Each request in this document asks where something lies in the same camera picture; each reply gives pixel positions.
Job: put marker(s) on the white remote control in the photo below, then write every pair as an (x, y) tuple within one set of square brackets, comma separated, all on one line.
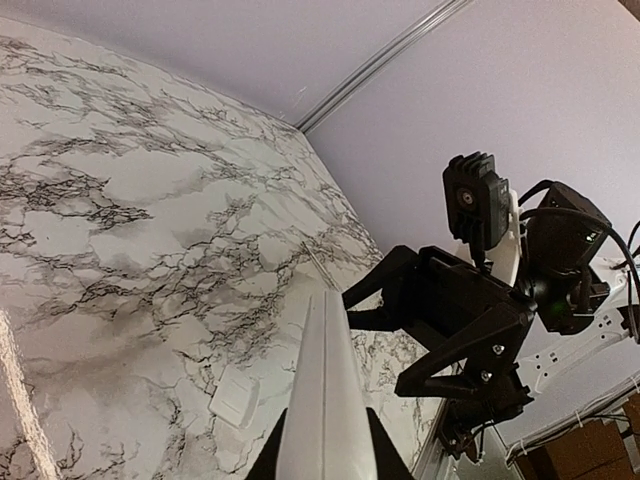
[(326, 433)]

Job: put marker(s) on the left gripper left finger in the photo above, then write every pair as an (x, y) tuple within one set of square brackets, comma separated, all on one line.
[(265, 466)]

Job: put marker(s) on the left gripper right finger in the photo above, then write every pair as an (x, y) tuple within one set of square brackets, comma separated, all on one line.
[(389, 464)]

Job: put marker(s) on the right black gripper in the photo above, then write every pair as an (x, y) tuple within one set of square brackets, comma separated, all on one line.
[(483, 322)]

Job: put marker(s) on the right aluminium frame post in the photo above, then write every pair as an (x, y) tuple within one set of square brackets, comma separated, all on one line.
[(375, 64)]

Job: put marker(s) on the white battery cover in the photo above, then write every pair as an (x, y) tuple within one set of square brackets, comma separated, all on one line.
[(235, 397)]

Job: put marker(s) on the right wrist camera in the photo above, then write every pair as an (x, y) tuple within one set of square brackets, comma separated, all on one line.
[(483, 215)]

